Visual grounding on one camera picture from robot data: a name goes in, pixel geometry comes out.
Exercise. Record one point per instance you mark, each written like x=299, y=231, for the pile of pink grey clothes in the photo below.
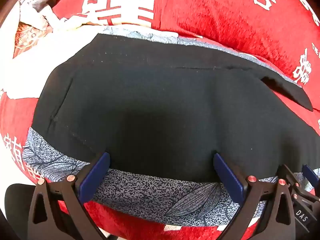
x=50, y=17

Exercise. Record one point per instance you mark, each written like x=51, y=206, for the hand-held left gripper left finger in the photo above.
x=96, y=177

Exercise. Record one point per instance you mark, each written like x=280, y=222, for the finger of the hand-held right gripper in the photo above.
x=291, y=178
x=310, y=176

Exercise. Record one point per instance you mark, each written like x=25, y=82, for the black pants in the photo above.
x=150, y=105

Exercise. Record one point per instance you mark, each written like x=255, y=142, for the blue-grey leaf print cloth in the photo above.
x=150, y=190

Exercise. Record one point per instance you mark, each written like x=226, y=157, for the red printed blanket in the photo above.
x=212, y=12

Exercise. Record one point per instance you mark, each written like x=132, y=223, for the red gold patterned cloth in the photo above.
x=27, y=37

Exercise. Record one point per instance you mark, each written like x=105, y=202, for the cream white cloth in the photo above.
x=37, y=75

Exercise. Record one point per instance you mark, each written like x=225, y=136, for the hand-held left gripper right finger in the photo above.
x=228, y=177

